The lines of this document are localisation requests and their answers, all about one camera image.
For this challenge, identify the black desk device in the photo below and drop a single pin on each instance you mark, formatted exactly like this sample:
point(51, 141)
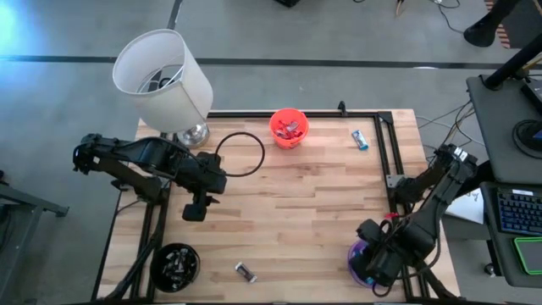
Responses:
point(534, 95)

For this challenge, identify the green edged black pad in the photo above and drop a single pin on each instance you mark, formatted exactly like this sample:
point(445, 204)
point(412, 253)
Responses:
point(531, 254)

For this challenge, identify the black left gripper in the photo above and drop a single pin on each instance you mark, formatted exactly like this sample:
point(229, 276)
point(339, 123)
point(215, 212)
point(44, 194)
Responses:
point(205, 173)

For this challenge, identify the orange pumpkin face bucket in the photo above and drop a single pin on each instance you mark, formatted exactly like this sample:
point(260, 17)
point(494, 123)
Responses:
point(290, 142)

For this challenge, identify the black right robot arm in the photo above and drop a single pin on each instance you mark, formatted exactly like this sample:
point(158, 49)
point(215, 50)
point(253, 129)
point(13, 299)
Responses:
point(440, 199)

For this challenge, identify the grey metal bench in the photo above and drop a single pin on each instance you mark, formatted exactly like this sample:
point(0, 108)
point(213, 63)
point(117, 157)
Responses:
point(42, 204)

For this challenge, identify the blue white Hershey's bar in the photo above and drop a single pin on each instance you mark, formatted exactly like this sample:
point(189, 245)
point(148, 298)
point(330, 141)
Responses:
point(360, 140)

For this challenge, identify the black round stand base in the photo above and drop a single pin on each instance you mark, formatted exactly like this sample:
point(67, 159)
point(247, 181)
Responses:
point(525, 140)

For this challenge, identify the orange Reese's pack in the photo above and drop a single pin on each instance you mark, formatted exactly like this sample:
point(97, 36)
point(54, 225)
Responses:
point(293, 127)
point(281, 133)

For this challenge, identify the small red clip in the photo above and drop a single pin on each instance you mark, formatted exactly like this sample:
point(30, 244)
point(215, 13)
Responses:
point(391, 215)

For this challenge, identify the black backlit keyboard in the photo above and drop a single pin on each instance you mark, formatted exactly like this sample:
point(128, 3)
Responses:
point(521, 212)

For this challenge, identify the grey corner bracket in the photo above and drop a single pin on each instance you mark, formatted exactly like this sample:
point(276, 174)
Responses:
point(393, 181)

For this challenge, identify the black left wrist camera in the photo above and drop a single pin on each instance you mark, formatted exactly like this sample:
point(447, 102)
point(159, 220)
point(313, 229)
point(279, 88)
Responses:
point(195, 212)

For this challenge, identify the black frame clamp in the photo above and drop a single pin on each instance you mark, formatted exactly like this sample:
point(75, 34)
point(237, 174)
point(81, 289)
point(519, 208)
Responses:
point(342, 108)

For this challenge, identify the grey keyboard desk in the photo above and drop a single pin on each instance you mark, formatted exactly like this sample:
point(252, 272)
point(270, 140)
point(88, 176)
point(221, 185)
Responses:
point(504, 254)

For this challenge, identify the black desk caster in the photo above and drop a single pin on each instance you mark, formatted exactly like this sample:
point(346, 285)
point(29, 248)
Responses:
point(490, 270)

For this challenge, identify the black round pole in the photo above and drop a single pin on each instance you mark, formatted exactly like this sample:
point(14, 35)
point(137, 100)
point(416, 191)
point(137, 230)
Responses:
point(516, 59)

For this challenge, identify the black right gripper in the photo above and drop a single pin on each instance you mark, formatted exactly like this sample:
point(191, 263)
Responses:
point(385, 262)

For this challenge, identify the red striped mat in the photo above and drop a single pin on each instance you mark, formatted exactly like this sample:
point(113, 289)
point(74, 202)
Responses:
point(504, 34)

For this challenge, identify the person's leg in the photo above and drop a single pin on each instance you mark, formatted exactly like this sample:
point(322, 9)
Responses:
point(480, 31)

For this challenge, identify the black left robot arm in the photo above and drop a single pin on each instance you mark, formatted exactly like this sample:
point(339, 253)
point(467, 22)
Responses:
point(127, 159)

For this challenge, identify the white shade silver table lamp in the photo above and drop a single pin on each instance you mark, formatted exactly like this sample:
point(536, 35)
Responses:
point(169, 93)

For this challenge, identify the white paper sheet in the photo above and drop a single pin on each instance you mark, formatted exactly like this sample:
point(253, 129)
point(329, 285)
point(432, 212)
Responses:
point(468, 207)

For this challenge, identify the black plastic bucket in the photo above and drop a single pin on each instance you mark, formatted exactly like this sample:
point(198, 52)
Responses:
point(158, 271)

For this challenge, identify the purple plastic bucket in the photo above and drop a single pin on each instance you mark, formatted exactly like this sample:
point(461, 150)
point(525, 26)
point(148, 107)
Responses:
point(350, 260)

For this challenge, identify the black aluminium table frame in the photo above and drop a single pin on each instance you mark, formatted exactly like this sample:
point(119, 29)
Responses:
point(237, 114)

